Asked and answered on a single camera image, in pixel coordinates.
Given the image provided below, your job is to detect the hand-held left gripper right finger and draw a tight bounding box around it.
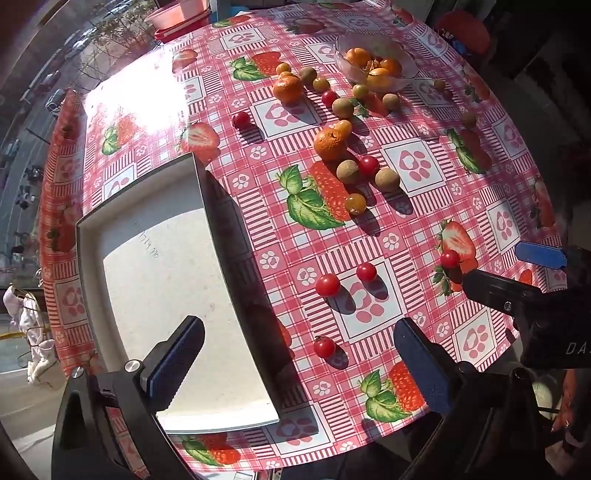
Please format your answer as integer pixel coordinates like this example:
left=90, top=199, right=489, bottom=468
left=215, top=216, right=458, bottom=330
left=393, top=318, right=550, bottom=480

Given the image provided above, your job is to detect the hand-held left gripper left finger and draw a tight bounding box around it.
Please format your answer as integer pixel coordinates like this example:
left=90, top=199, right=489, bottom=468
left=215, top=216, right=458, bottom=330
left=51, top=315, right=206, bottom=480

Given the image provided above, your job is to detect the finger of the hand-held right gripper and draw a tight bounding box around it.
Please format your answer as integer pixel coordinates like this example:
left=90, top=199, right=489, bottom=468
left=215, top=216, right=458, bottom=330
left=515, top=241, right=591, bottom=278
left=463, top=270, right=542, bottom=315

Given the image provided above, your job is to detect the white rectangular tray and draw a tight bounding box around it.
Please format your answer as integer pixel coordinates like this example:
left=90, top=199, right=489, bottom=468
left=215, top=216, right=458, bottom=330
left=75, top=152, right=298, bottom=435

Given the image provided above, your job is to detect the person's right hand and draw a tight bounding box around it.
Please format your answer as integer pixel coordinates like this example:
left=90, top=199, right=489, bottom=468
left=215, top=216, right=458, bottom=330
left=549, top=369, right=578, bottom=432

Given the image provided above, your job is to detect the strawberry print tablecloth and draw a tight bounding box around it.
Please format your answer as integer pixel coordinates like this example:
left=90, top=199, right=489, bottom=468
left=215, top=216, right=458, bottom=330
left=37, top=0, right=571, bottom=472

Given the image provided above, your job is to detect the white hanging garment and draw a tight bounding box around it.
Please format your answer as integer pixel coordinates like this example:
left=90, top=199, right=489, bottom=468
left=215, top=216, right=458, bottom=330
left=2, top=285, right=56, bottom=385

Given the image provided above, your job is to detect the large orange mandarin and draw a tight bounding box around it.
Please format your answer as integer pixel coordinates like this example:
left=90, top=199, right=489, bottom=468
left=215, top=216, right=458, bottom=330
left=272, top=75, right=304, bottom=104
left=314, top=128, right=348, bottom=161

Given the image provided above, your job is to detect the red plastic stool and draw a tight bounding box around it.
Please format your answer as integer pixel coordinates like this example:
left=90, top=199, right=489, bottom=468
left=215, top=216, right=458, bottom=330
left=436, top=10, right=491, bottom=56

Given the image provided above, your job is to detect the clear glass bowl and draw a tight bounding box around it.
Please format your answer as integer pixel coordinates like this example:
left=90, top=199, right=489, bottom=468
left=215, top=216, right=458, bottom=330
left=335, top=33, right=419, bottom=93

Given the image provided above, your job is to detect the red plastic tray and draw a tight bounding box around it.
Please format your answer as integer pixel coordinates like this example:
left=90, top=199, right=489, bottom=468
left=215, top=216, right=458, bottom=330
left=154, top=21, right=208, bottom=43

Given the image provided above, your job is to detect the leafless shrub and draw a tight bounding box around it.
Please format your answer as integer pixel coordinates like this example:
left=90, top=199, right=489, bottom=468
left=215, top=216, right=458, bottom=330
left=92, top=9, right=155, bottom=56

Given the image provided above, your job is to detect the red plastic basin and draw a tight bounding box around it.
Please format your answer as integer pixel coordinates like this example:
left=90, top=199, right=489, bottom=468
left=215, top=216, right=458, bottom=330
left=147, top=0, right=211, bottom=31

